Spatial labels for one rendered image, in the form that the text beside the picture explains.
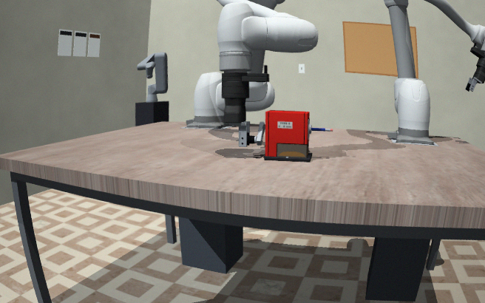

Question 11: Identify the red pencil sharpener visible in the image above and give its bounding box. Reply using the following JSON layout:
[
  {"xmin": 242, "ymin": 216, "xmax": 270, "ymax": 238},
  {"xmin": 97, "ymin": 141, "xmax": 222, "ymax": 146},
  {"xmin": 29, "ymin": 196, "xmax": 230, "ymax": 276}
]
[{"xmin": 247, "ymin": 110, "xmax": 333, "ymax": 162}]

